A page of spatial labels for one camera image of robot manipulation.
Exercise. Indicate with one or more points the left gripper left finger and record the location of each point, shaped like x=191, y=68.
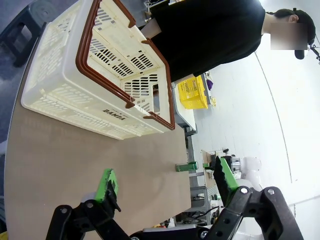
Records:
x=107, y=182

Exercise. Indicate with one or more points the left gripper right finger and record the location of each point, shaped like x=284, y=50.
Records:
x=226, y=185

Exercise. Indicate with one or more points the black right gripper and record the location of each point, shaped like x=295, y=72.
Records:
x=229, y=158

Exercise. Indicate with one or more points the green drink can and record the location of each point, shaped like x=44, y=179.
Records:
x=186, y=167

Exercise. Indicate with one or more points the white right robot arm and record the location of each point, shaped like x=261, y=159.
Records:
x=251, y=167

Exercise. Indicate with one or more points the cream plastic shopping basket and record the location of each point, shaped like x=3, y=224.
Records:
x=62, y=82

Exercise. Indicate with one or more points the white background table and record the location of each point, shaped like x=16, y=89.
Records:
x=186, y=115

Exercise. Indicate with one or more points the yellow plastic crate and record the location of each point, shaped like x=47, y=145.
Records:
x=192, y=93

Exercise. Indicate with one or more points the person in black shirt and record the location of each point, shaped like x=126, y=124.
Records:
x=212, y=37

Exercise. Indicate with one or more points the dark grey plastic stool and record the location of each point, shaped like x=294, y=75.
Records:
x=10, y=37

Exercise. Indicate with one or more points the black mounted camera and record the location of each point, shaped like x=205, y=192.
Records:
x=315, y=51

